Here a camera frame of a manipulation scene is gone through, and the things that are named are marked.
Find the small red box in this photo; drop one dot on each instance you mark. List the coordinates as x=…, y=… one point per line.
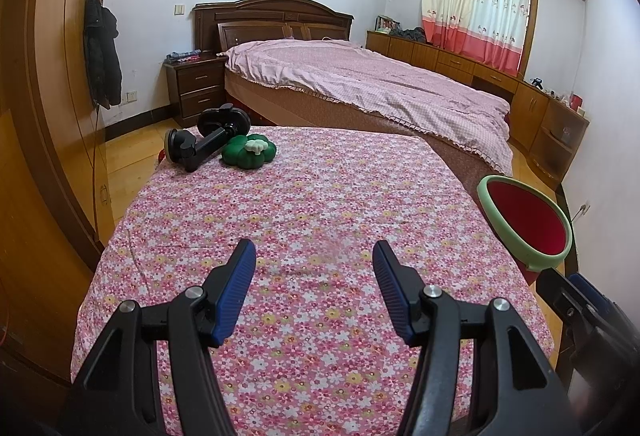
x=577, y=102

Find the pink checked bedspread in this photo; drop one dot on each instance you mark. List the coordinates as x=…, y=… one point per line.
x=375, y=81

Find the dark flat items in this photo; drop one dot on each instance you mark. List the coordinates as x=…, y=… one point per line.
x=184, y=56

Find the black jacket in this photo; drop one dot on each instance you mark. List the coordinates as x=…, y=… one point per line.
x=102, y=56

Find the dark wooden headboard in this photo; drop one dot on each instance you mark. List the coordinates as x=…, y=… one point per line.
x=260, y=24

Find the green plush pumpkin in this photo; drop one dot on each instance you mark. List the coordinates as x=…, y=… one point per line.
x=240, y=156

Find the small black object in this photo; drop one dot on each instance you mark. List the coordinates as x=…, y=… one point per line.
x=536, y=83

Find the white wall switch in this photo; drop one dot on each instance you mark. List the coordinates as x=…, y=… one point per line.
x=180, y=9

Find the red bucket with green rim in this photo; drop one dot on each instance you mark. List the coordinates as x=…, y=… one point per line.
x=530, y=221

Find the colourful books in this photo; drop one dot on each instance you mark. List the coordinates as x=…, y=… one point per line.
x=387, y=25

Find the dark wooden nightstand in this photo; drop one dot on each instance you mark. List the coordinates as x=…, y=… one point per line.
x=200, y=86

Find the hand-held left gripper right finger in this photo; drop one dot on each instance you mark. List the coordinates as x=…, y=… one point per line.
x=395, y=291

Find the black suction phone holder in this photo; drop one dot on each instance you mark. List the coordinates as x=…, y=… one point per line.
x=200, y=151

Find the white and red curtain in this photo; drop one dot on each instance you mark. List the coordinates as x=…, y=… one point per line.
x=470, y=11

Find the low wooden cabinet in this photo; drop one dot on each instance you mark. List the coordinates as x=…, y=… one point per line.
x=450, y=61

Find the brown bed base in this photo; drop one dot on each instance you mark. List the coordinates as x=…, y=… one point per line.
x=320, y=114

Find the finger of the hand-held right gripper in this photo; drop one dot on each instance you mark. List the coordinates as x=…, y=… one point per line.
x=557, y=287

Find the dark clothes pile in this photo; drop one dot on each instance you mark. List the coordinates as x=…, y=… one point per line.
x=410, y=36

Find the white wall outlet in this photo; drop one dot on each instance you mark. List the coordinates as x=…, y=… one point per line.
x=585, y=206
x=130, y=97

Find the wooden window frame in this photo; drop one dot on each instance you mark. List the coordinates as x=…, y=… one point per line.
x=531, y=26

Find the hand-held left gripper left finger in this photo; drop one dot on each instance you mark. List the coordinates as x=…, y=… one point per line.
x=232, y=291

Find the wooden wardrobe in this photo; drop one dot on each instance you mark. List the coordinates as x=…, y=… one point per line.
x=45, y=91

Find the pink floral tablecloth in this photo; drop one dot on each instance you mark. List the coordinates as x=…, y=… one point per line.
x=310, y=216

